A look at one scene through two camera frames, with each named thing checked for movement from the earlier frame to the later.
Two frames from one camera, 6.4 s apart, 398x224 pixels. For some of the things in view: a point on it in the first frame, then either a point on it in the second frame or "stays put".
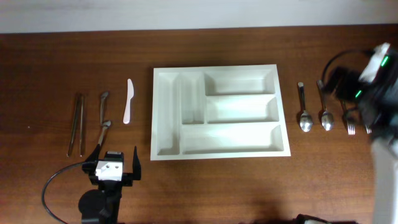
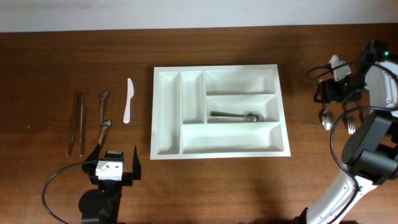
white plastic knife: (130, 89) stays put
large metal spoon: (306, 122) → (250, 116)
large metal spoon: (327, 119) stays put
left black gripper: (129, 177) stays put
